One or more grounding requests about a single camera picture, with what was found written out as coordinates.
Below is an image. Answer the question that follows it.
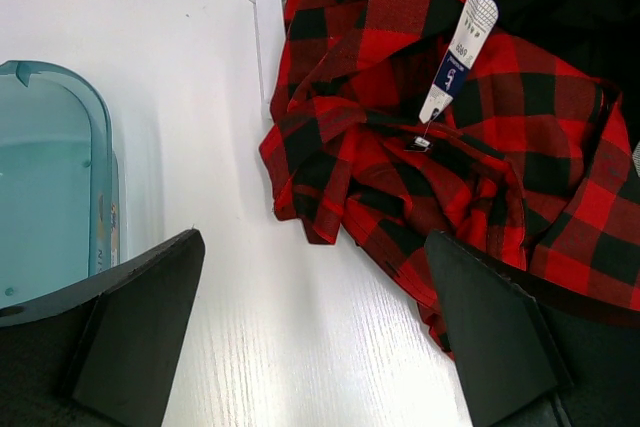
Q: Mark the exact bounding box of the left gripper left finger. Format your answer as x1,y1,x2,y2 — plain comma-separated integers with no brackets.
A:
1,229,205,426

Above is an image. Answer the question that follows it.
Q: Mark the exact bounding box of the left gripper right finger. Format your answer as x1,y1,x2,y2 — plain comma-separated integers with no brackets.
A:
425,231,639,426

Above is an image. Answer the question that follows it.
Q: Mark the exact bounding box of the red black plaid shirt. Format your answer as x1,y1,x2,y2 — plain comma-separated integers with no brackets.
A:
260,0,639,350

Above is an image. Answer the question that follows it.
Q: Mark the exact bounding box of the teal plastic bin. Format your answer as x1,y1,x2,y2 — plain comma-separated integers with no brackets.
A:
1,60,120,308

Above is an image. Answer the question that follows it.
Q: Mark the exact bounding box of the white metal clothes rack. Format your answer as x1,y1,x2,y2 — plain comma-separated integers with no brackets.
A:
249,0,286,120

